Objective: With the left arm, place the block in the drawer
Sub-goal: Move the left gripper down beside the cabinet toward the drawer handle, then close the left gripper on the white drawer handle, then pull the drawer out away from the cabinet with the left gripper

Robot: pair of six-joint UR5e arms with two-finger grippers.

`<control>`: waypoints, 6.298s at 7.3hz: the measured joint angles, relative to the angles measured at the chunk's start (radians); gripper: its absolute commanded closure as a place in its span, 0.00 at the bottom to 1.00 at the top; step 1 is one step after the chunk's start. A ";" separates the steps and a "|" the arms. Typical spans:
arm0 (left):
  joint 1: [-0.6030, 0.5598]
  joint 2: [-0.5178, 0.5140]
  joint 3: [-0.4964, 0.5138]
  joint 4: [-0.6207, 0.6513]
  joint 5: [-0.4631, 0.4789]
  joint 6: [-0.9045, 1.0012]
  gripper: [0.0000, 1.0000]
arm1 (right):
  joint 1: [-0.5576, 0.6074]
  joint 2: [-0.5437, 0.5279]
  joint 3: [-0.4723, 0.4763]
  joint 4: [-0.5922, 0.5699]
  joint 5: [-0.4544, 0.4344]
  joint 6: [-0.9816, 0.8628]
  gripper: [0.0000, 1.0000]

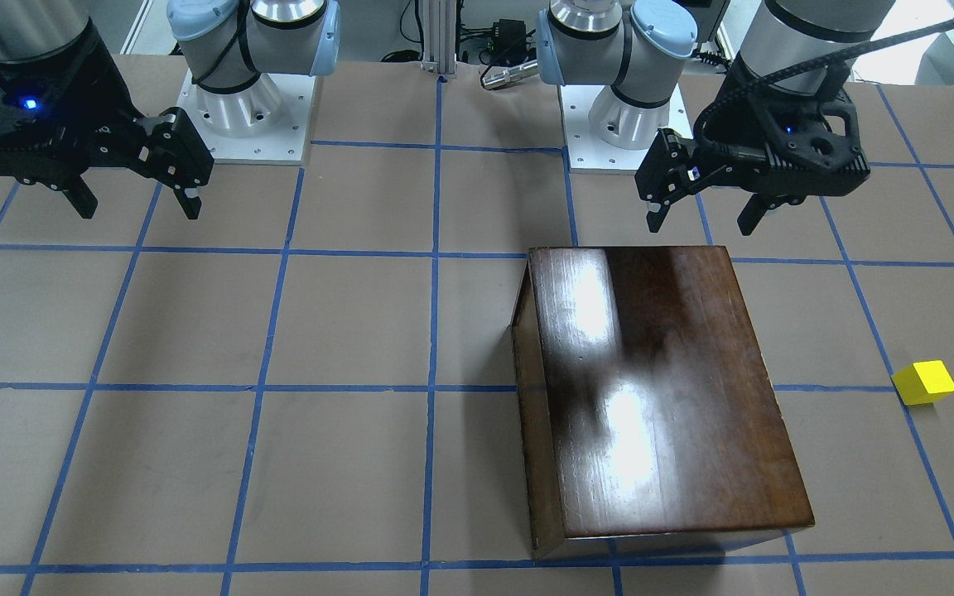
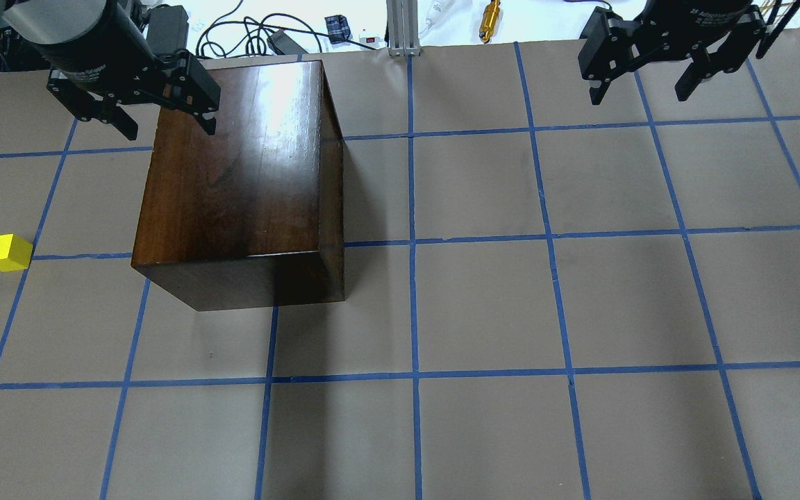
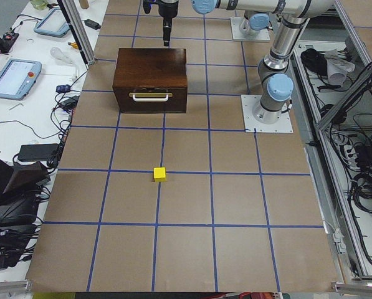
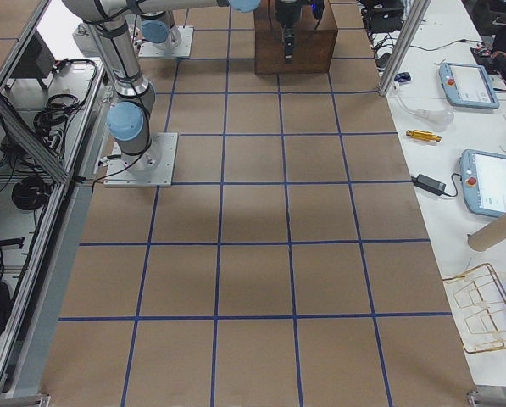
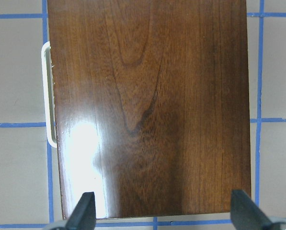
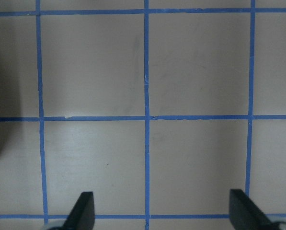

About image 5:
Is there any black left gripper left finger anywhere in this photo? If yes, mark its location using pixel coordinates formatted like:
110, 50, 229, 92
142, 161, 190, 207
65, 192, 96, 230

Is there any white drawer handle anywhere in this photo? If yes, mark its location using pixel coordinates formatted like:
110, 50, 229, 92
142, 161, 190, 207
41, 41, 57, 148

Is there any dark wooden drawer cabinet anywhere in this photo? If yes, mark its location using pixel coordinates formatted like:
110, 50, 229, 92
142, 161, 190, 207
47, 0, 251, 219

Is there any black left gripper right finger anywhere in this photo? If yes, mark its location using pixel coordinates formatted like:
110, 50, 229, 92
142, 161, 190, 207
230, 190, 272, 230

